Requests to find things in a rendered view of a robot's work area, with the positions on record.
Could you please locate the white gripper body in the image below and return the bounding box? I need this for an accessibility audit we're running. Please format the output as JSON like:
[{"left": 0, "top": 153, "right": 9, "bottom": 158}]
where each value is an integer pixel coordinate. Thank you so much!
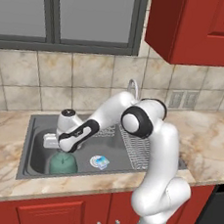
[{"left": 42, "top": 131, "right": 64, "bottom": 152}]

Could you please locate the grey metal sink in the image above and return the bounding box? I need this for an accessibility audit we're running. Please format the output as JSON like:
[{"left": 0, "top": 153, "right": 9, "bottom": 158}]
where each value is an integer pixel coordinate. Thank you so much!
[{"left": 15, "top": 105, "right": 194, "bottom": 200}]

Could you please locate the wide red base cupboard door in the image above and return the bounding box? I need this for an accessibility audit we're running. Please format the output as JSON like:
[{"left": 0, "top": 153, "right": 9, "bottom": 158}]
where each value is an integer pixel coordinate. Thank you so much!
[{"left": 0, "top": 180, "right": 113, "bottom": 224}]

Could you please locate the silver curved tap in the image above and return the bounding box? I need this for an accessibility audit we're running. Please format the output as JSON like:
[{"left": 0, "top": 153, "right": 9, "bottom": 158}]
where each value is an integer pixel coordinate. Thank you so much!
[{"left": 124, "top": 77, "right": 142, "bottom": 101}]

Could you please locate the narrow red base cupboard door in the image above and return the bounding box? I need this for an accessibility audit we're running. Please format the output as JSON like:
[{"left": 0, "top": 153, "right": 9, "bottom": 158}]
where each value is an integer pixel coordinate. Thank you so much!
[{"left": 106, "top": 188, "right": 146, "bottom": 224}]

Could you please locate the grey framed window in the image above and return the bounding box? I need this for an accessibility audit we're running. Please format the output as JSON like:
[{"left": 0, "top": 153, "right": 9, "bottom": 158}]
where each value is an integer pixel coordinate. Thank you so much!
[{"left": 0, "top": 0, "right": 150, "bottom": 66}]

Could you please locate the black dishwasher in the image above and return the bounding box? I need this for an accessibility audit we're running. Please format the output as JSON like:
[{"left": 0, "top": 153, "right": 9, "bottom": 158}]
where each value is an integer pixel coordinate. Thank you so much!
[{"left": 184, "top": 178, "right": 224, "bottom": 224}]

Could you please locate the wire dish rack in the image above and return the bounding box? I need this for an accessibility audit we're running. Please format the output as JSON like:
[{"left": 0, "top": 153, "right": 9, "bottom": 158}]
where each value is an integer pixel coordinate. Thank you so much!
[{"left": 92, "top": 119, "right": 155, "bottom": 172}]

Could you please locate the grey wall socket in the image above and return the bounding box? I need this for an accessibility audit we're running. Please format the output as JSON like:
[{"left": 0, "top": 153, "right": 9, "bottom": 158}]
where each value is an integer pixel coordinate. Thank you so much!
[
  {"left": 181, "top": 89, "right": 200, "bottom": 111},
  {"left": 167, "top": 89, "right": 185, "bottom": 112}
]

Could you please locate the red wall cupboard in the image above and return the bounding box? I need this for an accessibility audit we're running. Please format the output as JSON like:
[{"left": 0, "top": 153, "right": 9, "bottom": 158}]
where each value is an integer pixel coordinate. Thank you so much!
[{"left": 142, "top": 0, "right": 224, "bottom": 71}]

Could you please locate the red wall cupboard door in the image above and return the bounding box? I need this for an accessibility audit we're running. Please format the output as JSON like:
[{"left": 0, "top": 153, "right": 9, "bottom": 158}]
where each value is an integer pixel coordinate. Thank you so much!
[{"left": 168, "top": 0, "right": 224, "bottom": 71}]

